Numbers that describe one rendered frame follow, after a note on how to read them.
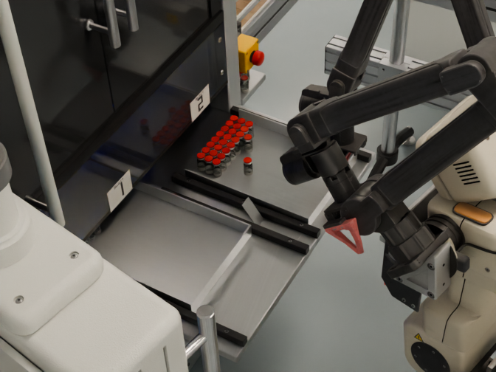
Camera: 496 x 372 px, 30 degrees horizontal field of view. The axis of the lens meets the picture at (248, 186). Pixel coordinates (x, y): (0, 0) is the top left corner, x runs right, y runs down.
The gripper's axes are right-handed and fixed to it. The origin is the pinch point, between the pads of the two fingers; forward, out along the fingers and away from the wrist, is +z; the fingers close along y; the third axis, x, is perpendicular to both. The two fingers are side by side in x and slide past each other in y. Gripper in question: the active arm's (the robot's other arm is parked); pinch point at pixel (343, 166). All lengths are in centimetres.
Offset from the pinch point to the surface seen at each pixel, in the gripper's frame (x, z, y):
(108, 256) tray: 50, 0, 34
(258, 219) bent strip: 24.0, 1.0, 9.9
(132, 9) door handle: 35, -59, 25
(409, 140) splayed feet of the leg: -110, 87, 30
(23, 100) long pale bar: 68, -61, 23
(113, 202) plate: 45, -13, 34
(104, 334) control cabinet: 101, -62, -21
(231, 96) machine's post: -6.6, -5.4, 35.9
